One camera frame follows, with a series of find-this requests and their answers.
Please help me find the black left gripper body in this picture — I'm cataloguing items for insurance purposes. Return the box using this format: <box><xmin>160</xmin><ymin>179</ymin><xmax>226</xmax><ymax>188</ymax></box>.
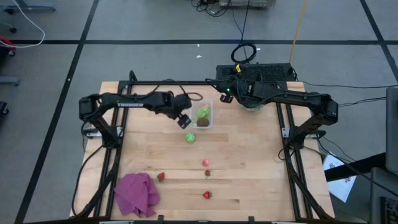
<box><xmin>167</xmin><ymin>93</ymin><xmax>193</xmax><ymax>119</ymax></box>

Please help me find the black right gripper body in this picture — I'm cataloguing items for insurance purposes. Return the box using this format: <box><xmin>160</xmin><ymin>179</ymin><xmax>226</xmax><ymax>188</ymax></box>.
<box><xmin>217</xmin><ymin>77</ymin><xmax>249</xmax><ymax>97</ymax></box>

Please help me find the long green toy pepper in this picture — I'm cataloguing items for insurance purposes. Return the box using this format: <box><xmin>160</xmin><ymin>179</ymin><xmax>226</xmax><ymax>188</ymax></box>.
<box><xmin>194</xmin><ymin>105</ymin><xmax>210</xmax><ymax>121</ymax></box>

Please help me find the clear plastic tupperware container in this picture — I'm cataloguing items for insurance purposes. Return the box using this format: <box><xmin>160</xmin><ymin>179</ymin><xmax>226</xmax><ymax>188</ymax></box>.
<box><xmin>189</xmin><ymin>98</ymin><xmax>214</xmax><ymax>129</ymax></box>

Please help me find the green succulent in white pot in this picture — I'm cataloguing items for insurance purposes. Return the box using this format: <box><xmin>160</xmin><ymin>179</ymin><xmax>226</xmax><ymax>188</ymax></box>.
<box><xmin>241</xmin><ymin>102</ymin><xmax>265</xmax><ymax>112</ymax></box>

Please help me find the black computer case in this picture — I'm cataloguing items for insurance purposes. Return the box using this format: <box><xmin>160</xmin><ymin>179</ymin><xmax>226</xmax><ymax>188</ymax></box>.
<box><xmin>215</xmin><ymin>63</ymin><xmax>297</xmax><ymax>83</ymax></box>

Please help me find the purple cloth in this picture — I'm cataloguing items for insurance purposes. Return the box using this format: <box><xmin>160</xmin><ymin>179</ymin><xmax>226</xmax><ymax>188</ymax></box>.
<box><xmin>113</xmin><ymin>172</ymin><xmax>160</xmax><ymax>218</ymax></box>

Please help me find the grey box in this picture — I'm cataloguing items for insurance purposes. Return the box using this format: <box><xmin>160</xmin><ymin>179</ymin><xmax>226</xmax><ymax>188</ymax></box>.
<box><xmin>218</xmin><ymin>0</ymin><xmax>277</xmax><ymax>9</ymax></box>

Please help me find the small black hub device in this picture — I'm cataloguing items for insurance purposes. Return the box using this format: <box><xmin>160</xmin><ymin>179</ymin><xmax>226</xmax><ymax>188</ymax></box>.
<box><xmin>303</xmin><ymin>128</ymin><xmax>327</xmax><ymax>139</ymax></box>
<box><xmin>81</xmin><ymin>123</ymin><xmax>103</xmax><ymax>139</ymax></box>

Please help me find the white paper sheet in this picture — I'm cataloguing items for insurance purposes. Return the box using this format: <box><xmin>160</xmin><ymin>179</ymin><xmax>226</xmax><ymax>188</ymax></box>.
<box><xmin>322</xmin><ymin>151</ymin><xmax>358</xmax><ymax>203</ymax></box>

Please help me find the black bar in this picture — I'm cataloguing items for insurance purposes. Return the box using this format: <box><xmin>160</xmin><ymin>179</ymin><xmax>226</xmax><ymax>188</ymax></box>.
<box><xmin>325</xmin><ymin>151</ymin><xmax>387</xmax><ymax>183</ymax></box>

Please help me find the grey cabinet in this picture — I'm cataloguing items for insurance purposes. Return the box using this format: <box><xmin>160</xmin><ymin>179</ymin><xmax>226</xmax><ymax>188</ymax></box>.
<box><xmin>385</xmin><ymin>86</ymin><xmax>398</xmax><ymax>175</ymax></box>

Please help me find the grey furniture foot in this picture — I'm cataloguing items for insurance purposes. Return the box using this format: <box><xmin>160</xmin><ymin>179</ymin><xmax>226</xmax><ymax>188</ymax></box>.
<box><xmin>0</xmin><ymin>76</ymin><xmax>21</xmax><ymax>87</ymax></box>

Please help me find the grey desk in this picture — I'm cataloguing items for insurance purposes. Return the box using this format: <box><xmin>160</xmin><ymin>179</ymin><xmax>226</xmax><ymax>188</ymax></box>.
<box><xmin>369</xmin><ymin>167</ymin><xmax>398</xmax><ymax>224</ymax></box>

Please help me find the grey furniture base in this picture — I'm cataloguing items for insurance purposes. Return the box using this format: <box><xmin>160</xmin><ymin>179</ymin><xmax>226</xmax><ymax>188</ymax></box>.
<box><xmin>0</xmin><ymin>0</ymin><xmax>57</xmax><ymax>14</ymax></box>

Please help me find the red object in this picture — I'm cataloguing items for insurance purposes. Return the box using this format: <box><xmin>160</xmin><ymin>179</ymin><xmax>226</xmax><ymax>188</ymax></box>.
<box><xmin>0</xmin><ymin>35</ymin><xmax>17</xmax><ymax>53</ymax></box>

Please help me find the black keyboard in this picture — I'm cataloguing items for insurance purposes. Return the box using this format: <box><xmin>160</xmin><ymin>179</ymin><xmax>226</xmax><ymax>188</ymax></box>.
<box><xmin>379</xmin><ymin>195</ymin><xmax>398</xmax><ymax>224</ymax></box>

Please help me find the black metal table frame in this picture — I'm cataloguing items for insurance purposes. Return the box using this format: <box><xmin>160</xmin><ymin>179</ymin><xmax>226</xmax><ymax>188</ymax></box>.
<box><xmin>70</xmin><ymin>70</ymin><xmax>335</xmax><ymax>223</ymax></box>

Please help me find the black cable with coil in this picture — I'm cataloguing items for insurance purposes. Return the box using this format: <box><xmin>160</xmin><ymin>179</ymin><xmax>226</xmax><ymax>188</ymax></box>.
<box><xmin>230</xmin><ymin>0</ymin><xmax>258</xmax><ymax>65</ymax></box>

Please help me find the black cable bundle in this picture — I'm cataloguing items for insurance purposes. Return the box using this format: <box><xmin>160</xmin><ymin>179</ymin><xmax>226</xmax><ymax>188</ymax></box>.
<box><xmin>190</xmin><ymin>0</ymin><xmax>233</xmax><ymax>18</ymax></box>

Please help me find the yellow cable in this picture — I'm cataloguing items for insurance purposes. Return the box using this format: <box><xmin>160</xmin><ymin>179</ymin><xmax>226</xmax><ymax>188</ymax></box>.
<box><xmin>289</xmin><ymin>0</ymin><xmax>310</xmax><ymax>65</ymax></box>

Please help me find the thin black floor cable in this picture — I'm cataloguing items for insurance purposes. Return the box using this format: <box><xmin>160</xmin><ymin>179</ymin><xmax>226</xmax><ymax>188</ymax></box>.
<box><xmin>337</xmin><ymin>96</ymin><xmax>387</xmax><ymax>111</ymax></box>
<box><xmin>297</xmin><ymin>79</ymin><xmax>398</xmax><ymax>90</ymax></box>

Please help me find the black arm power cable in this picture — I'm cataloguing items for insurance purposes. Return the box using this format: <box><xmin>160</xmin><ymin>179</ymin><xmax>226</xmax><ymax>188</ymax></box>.
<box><xmin>71</xmin><ymin>144</ymin><xmax>105</xmax><ymax>217</ymax></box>

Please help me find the white cable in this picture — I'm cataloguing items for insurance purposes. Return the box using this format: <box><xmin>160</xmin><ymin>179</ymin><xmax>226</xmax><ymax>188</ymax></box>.
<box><xmin>0</xmin><ymin>0</ymin><xmax>46</xmax><ymax>49</ymax></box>

